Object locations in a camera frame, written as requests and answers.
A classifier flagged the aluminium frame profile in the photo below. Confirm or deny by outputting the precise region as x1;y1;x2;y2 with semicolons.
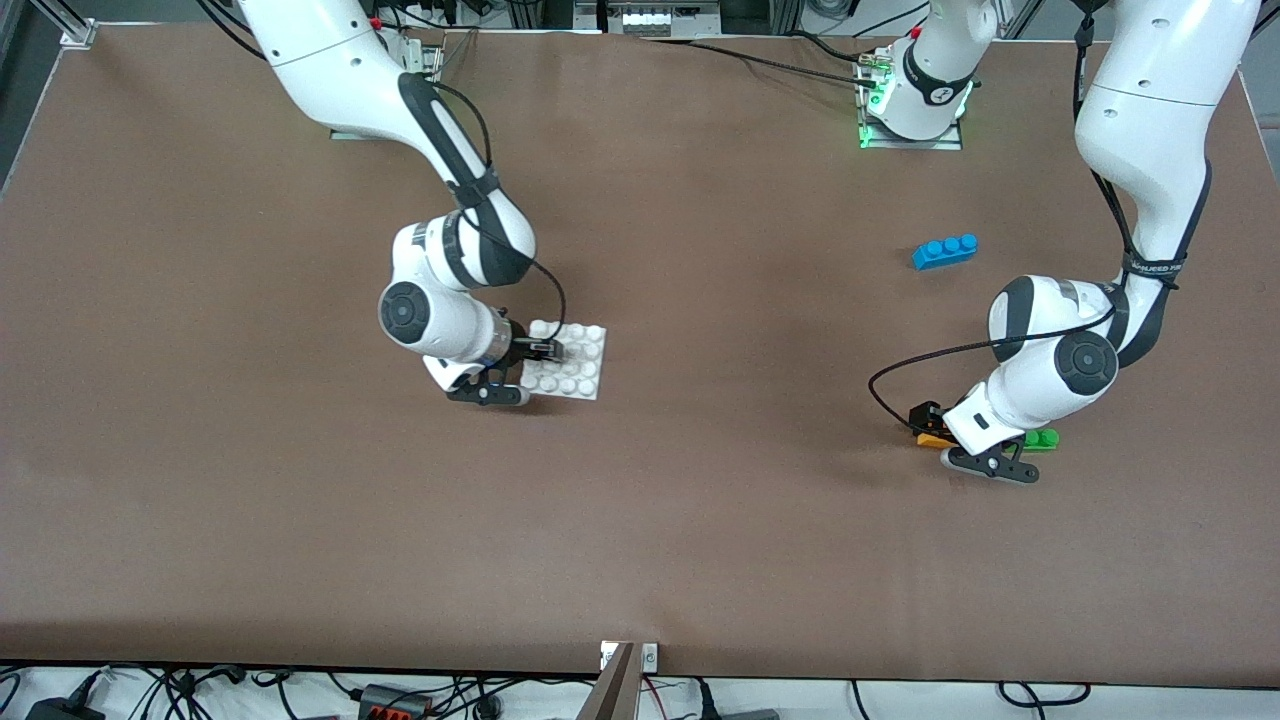
35;0;98;48

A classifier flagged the black looped cable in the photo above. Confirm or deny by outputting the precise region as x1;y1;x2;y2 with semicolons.
998;681;1093;707

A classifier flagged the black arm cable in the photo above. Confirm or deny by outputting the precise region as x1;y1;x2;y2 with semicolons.
868;0;1141;426
200;0;569;351

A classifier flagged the small metal table bracket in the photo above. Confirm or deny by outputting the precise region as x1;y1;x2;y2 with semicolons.
600;641;660;672

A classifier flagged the white studded base plate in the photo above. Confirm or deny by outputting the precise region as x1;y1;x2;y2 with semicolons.
520;320;608;402

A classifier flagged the black plug with cable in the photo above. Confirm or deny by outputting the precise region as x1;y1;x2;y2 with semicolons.
698;680;781;720

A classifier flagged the white power strip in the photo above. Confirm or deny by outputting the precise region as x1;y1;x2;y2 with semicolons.
608;3;706;37

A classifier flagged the black tangled cable bundle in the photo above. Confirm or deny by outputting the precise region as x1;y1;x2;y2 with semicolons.
80;664;301;720

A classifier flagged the black cable across table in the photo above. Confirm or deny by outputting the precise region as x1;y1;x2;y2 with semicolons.
640;35;881;87

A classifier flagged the grey tapered stand bar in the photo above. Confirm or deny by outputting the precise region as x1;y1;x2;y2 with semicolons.
578;643;641;720

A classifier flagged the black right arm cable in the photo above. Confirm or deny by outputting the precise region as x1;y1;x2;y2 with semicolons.
200;0;569;351

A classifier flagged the blue three-stud block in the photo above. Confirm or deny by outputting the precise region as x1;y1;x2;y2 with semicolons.
912;234;979;271

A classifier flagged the black adapter with orange plugs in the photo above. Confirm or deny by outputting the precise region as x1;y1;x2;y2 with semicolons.
358;684;433;720

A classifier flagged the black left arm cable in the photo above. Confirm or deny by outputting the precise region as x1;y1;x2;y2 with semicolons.
868;0;1141;426

